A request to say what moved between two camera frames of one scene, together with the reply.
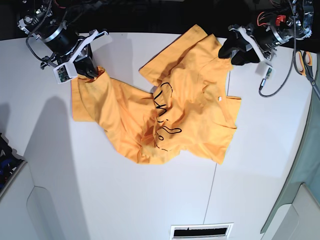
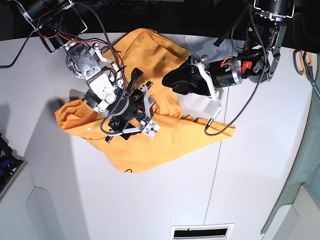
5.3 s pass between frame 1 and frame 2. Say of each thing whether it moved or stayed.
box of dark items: stayed
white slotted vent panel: stayed
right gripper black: moved
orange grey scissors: stayed
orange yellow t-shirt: moved
